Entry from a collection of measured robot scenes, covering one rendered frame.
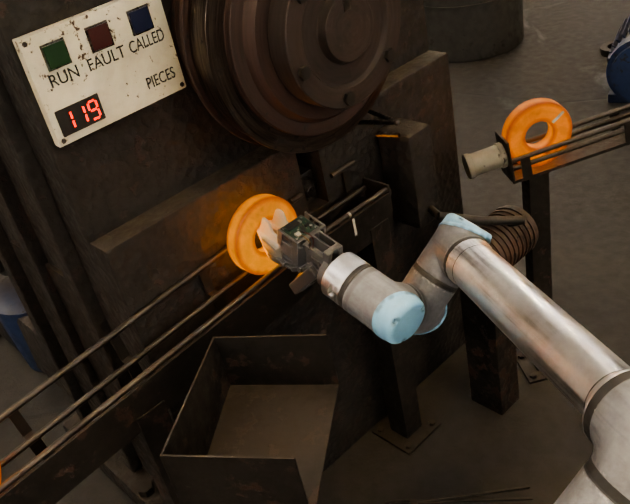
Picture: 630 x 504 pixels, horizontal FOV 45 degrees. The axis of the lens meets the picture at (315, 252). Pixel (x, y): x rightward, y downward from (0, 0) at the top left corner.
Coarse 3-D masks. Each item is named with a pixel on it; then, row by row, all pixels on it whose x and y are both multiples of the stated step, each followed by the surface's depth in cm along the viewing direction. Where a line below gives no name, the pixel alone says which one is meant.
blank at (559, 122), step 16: (512, 112) 171; (528, 112) 168; (544, 112) 169; (560, 112) 170; (512, 128) 170; (528, 128) 171; (560, 128) 172; (512, 144) 172; (528, 144) 175; (544, 144) 174
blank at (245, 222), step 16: (240, 208) 143; (256, 208) 143; (272, 208) 146; (288, 208) 148; (240, 224) 141; (256, 224) 144; (240, 240) 142; (240, 256) 143; (256, 256) 146; (256, 272) 147
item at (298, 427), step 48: (240, 336) 129; (288, 336) 127; (192, 384) 121; (240, 384) 136; (288, 384) 133; (336, 384) 131; (192, 432) 120; (240, 432) 127; (288, 432) 125; (192, 480) 111; (240, 480) 109; (288, 480) 107
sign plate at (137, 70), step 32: (128, 0) 125; (160, 0) 129; (32, 32) 117; (64, 32) 119; (128, 32) 126; (160, 32) 130; (32, 64) 117; (64, 64) 120; (96, 64) 124; (128, 64) 128; (160, 64) 132; (64, 96) 122; (96, 96) 125; (128, 96) 130; (160, 96) 134; (64, 128) 123; (96, 128) 127
